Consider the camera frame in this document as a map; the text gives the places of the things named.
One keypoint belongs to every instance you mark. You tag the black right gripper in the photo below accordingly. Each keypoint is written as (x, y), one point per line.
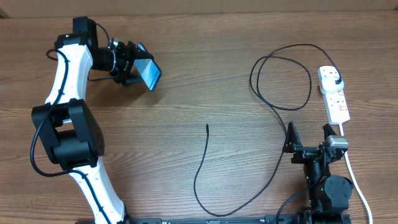
(291, 145)

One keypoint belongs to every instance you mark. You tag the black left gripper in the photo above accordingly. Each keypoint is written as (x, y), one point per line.
(128, 55)

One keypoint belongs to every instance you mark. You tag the blue smartphone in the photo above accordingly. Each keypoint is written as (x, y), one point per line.
(149, 71)

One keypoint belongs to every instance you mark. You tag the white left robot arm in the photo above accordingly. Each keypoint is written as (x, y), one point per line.
(68, 140)

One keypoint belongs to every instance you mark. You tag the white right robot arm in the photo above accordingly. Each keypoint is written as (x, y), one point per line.
(328, 194)

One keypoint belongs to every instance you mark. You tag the white charger adapter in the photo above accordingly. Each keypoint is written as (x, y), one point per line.
(329, 85)

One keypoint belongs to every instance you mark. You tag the white power strip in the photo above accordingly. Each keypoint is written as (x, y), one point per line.
(335, 103)

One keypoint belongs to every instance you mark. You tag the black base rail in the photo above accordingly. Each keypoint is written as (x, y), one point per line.
(268, 219)

